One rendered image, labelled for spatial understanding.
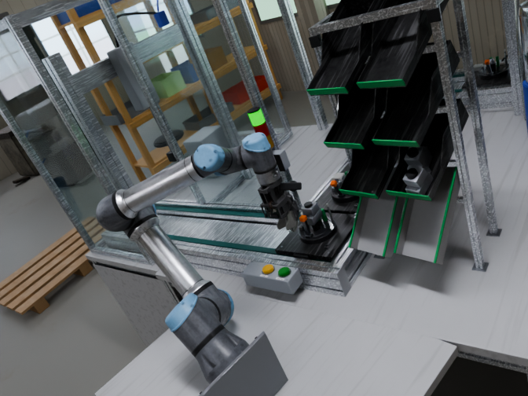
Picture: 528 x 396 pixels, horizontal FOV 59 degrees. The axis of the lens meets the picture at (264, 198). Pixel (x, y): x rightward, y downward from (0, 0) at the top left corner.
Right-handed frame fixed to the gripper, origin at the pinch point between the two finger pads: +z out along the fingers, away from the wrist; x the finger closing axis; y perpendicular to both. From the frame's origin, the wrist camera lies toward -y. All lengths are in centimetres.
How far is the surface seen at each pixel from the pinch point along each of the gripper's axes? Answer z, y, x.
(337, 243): 10.3, -6.0, 10.5
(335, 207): 10.3, -26.0, -0.7
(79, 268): 98, -33, -296
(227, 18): -66, -25, -18
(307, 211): -0.1, -8.8, 0.3
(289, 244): 10.4, -2.3, -7.5
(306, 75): -13, -117, -61
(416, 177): -18.5, -2.5, 45.2
